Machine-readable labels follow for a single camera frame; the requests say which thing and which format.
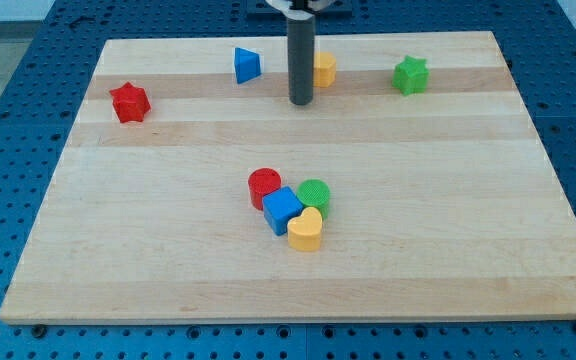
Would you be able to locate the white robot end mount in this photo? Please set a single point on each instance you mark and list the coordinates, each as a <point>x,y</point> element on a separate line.
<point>298,8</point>

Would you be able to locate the blue triangular prism block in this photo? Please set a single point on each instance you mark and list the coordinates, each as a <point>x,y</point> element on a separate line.
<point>247,65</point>

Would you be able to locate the green cylinder block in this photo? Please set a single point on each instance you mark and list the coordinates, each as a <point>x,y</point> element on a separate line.
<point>315,193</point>

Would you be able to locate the red cylinder block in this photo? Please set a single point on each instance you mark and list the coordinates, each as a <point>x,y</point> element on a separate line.
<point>262,182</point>

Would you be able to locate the blue perforated metal table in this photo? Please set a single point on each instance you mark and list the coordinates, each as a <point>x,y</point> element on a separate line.
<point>38,107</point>

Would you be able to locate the blue cube block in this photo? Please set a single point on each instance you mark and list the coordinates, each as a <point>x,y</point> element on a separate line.
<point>279,208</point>

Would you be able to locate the yellow heart block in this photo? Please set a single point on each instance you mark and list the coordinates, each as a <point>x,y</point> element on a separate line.
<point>305,230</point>

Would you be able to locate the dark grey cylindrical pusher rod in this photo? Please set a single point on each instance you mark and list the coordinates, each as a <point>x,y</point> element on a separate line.
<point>300,54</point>

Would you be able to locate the red star block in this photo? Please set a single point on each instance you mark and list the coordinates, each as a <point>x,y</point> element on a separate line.
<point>130,103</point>

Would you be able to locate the green star block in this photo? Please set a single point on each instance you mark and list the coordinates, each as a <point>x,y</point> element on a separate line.
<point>411,75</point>

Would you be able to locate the light wooden board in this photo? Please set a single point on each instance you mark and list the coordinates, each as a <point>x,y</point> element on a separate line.
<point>444,204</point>

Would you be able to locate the yellow hexagon block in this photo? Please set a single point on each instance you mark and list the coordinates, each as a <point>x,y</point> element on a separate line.
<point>324,70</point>

